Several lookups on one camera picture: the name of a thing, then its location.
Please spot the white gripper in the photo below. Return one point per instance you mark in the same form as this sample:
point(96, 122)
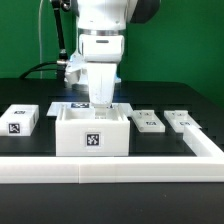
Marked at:
point(101, 54)

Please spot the white cabinet door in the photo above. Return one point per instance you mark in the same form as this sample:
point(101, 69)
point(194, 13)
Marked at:
point(146, 121)
point(178, 119)

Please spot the white cabinet body box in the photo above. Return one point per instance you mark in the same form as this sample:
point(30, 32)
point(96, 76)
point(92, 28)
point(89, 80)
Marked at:
point(80, 133)

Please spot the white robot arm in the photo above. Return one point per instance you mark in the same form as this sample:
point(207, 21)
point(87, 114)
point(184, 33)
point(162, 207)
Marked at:
point(101, 26)

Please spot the white cabinet top block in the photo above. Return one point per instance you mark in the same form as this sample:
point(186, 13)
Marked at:
point(19, 120)

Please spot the white base tag plate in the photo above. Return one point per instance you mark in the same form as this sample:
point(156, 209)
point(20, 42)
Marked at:
point(55, 107)

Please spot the white L-shaped fence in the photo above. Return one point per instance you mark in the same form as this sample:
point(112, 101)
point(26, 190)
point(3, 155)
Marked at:
point(207, 165)

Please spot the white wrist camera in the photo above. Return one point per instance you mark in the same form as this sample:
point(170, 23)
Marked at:
point(76, 72)

